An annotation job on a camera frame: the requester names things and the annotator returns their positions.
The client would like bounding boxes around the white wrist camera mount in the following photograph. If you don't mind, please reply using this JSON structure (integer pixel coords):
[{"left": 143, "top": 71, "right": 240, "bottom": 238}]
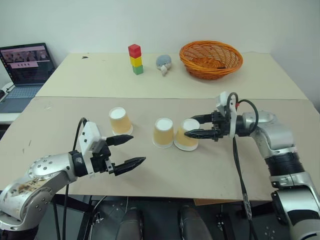
[
  {"left": 215, "top": 91, "right": 239, "bottom": 139},
  {"left": 78, "top": 121, "right": 108, "bottom": 176}
]

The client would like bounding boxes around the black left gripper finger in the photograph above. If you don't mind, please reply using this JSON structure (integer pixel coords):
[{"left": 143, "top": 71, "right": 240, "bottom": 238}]
[
  {"left": 113, "top": 156, "right": 147, "bottom": 177},
  {"left": 104, "top": 134, "right": 135, "bottom": 147}
]

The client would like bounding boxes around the brown cardboard piece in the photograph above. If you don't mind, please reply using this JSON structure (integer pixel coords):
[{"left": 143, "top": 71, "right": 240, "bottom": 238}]
[{"left": 193, "top": 198, "right": 245, "bottom": 207}]

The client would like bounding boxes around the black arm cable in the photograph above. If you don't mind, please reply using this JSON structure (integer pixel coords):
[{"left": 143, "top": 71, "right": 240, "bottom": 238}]
[
  {"left": 56, "top": 116, "right": 89, "bottom": 240},
  {"left": 227, "top": 92, "right": 260, "bottom": 240}
]

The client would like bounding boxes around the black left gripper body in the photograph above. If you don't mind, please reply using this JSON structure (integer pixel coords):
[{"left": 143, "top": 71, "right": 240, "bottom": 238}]
[{"left": 89, "top": 138, "right": 117, "bottom": 175}]

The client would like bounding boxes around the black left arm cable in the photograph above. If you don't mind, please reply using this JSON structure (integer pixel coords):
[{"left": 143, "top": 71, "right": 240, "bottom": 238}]
[{"left": 56, "top": 116, "right": 89, "bottom": 240}]

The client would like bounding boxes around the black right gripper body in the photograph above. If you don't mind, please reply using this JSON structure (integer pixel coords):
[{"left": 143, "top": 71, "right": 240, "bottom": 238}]
[{"left": 209, "top": 110, "right": 233, "bottom": 143}]

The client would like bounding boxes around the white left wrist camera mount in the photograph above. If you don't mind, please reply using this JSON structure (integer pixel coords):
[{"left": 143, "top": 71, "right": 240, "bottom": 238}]
[{"left": 78, "top": 121, "right": 108, "bottom": 176}]

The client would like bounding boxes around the dark rounded shape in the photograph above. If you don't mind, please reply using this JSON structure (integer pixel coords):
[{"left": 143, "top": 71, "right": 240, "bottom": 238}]
[
  {"left": 116, "top": 208, "right": 145, "bottom": 240},
  {"left": 177, "top": 205, "right": 214, "bottom": 240}
]

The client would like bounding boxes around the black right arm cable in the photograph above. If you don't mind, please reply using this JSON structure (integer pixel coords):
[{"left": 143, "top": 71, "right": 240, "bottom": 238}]
[{"left": 227, "top": 92, "right": 260, "bottom": 240}]

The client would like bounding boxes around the yellow toy block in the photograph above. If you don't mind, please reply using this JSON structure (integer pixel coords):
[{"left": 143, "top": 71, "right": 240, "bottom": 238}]
[{"left": 129, "top": 55, "right": 143, "bottom": 68}]

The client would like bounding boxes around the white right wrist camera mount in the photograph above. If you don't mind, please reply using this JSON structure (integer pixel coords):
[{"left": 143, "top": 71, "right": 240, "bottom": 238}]
[{"left": 215, "top": 91, "right": 239, "bottom": 139}]

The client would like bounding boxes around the red toy block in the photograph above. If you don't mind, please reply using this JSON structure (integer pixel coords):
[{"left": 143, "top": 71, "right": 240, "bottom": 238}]
[{"left": 127, "top": 43, "right": 142, "bottom": 58}]

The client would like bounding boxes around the grey plush toy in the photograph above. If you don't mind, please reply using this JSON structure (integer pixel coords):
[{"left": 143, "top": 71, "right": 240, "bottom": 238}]
[{"left": 155, "top": 54, "right": 173, "bottom": 77}]

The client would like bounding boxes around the orange wicker basket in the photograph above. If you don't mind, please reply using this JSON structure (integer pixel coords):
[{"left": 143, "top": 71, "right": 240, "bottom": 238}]
[{"left": 178, "top": 40, "right": 244, "bottom": 81}]

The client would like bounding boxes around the green toy block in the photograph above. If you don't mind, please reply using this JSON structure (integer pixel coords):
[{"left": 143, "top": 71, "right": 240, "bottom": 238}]
[{"left": 131, "top": 64, "right": 145, "bottom": 76}]

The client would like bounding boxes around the white cable under table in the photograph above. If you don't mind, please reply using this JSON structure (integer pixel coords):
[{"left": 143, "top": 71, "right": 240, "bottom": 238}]
[{"left": 89, "top": 195, "right": 108, "bottom": 227}]

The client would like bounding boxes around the yellow paper cup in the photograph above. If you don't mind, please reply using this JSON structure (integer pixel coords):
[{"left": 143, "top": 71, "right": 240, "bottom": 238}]
[
  {"left": 173, "top": 118, "right": 200, "bottom": 152},
  {"left": 152, "top": 117, "right": 175, "bottom": 150},
  {"left": 108, "top": 106, "right": 134, "bottom": 137}
]

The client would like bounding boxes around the grey open laptop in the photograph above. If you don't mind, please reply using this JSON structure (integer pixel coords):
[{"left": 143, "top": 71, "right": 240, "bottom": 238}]
[{"left": 0, "top": 42, "right": 57, "bottom": 115}]

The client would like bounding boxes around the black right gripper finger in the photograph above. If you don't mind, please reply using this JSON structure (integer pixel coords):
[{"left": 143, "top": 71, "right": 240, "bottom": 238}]
[
  {"left": 184, "top": 128, "right": 216, "bottom": 141},
  {"left": 188, "top": 113, "right": 214, "bottom": 126}
]

